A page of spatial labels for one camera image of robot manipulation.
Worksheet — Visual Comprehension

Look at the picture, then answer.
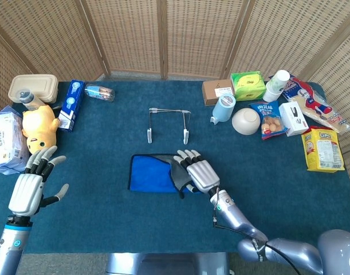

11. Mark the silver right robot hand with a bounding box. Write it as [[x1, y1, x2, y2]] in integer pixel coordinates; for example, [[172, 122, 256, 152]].
[[173, 148, 221, 194]]

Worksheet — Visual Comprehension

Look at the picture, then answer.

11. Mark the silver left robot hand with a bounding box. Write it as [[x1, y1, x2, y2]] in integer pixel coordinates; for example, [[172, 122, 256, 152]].
[[7, 145, 70, 217]]

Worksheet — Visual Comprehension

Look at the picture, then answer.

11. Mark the grey and blue cloth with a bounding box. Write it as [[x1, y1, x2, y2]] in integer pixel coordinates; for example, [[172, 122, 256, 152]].
[[127, 153, 203, 199]]

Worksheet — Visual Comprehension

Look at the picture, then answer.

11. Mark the metal wire stand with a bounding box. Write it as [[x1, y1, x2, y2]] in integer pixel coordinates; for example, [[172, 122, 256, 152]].
[[147, 107, 191, 145]]

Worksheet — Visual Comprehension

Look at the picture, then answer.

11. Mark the white tissue pack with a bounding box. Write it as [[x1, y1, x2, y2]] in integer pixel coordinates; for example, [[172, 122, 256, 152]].
[[0, 105, 31, 175]]

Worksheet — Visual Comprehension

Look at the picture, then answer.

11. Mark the light blue cylindrical mug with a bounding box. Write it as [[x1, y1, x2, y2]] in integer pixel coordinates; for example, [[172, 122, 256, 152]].
[[210, 93, 237, 126]]

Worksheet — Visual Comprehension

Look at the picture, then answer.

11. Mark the beige upturned bowl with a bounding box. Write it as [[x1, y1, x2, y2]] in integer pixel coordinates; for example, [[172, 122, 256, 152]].
[[231, 107, 261, 136]]

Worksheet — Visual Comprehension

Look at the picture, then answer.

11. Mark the yellow plush toy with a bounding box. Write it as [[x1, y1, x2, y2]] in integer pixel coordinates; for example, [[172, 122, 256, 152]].
[[21, 104, 61, 158]]

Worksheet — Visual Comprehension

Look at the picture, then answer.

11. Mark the brown cardboard box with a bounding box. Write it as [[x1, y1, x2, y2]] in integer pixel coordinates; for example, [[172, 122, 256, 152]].
[[202, 79, 235, 107]]

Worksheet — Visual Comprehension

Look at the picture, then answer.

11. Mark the blue cookie snack bag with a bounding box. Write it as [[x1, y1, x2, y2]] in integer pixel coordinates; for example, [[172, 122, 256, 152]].
[[248, 100, 290, 140]]

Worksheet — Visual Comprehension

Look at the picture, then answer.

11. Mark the teal carpet table cover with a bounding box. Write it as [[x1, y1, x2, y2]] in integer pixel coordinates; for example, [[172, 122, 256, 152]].
[[0, 80, 350, 254]]

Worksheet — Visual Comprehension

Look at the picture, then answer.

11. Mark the beige bottle grey cap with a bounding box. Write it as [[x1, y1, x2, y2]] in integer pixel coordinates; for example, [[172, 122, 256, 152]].
[[18, 89, 46, 112]]

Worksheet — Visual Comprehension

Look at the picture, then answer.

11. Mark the silver robot torso base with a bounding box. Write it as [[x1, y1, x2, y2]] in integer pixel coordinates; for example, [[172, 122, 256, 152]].
[[105, 252, 230, 275]]

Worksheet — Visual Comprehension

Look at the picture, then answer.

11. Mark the blue toothpaste box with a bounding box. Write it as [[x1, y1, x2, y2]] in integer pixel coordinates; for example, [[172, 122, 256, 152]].
[[57, 79, 86, 133]]

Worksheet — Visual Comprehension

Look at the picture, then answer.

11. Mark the green tissue pack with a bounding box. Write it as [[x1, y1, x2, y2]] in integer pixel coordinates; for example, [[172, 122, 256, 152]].
[[230, 70, 267, 101]]

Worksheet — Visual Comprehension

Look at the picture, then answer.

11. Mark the white stapler box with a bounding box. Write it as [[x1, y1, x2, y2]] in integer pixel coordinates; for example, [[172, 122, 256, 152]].
[[278, 101, 309, 137]]

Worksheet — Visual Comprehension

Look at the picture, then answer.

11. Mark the beige lunch box container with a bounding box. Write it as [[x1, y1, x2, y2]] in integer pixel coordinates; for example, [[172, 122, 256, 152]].
[[7, 74, 60, 104]]

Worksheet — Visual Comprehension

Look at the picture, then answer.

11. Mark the white paper cup stack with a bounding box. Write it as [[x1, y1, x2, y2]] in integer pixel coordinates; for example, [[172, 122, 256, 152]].
[[262, 69, 291, 103]]

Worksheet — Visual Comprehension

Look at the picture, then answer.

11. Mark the yellow Lipo snack bag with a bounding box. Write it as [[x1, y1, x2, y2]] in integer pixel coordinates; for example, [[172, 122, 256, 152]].
[[301, 125, 346, 173]]

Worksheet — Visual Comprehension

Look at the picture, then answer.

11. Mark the clear plastic snack bottle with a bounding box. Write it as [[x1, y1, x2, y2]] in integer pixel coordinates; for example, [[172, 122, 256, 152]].
[[84, 83, 116, 103]]

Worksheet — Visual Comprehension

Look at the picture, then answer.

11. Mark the red blue noodle package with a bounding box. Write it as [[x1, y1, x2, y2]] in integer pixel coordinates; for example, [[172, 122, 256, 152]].
[[268, 74, 350, 134]]

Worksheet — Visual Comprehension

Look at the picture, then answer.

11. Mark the wicker folding screen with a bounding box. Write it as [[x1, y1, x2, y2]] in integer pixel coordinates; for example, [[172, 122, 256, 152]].
[[0, 0, 350, 253]]

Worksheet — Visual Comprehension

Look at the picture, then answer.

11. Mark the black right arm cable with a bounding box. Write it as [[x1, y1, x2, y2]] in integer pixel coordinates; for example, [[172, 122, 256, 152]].
[[211, 187, 303, 275]]

